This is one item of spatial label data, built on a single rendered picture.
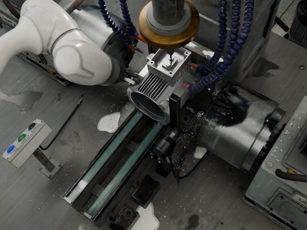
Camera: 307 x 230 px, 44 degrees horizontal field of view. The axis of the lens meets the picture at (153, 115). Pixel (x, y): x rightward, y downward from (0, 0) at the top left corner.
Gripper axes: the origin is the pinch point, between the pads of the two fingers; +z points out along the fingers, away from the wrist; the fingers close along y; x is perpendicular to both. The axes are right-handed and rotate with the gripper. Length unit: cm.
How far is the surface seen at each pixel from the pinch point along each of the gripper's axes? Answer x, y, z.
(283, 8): -68, -12, 120
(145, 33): -14.5, -3.8, -16.8
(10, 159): 40.5, 16.6, -19.7
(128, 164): 28.5, -10.4, 6.3
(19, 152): 37.7, 16.2, -17.5
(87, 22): -8.8, 25.8, -0.5
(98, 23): -10.2, 22.1, 0.3
